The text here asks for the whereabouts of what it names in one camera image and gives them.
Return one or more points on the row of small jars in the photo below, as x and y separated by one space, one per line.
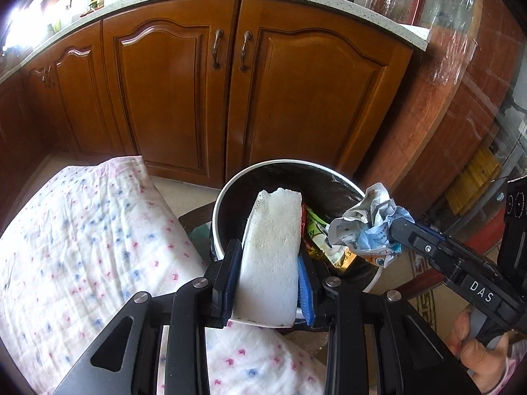
96 2

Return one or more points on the green yellow snack wrapper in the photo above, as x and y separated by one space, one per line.
315 230

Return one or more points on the person's right forearm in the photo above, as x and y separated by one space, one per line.
512 374

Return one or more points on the stool with green cushion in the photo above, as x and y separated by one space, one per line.
199 230

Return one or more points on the speckled kitchen countertop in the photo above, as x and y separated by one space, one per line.
391 24

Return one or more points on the yellow box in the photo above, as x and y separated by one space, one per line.
473 177

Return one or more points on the patterned rug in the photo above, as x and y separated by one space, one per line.
428 306

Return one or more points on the person's right hand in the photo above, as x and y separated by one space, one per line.
477 362

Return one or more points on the printed white blanket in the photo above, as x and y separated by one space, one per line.
103 255

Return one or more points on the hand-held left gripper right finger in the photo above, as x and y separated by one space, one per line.
305 294

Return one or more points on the printed paper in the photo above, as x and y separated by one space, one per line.
370 222

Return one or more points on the wooden kitchen base cabinet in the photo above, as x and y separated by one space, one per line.
82 103

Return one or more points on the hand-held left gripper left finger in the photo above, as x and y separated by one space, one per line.
229 282

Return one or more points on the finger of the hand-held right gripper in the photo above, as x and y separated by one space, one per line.
428 249
427 228

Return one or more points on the wooden cabinet door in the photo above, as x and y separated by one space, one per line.
313 98
164 98

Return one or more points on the white foam block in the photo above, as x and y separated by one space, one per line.
267 263

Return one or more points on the wooden display cabinet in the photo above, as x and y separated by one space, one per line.
444 103

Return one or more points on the black bin with white rim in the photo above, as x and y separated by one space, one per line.
325 185

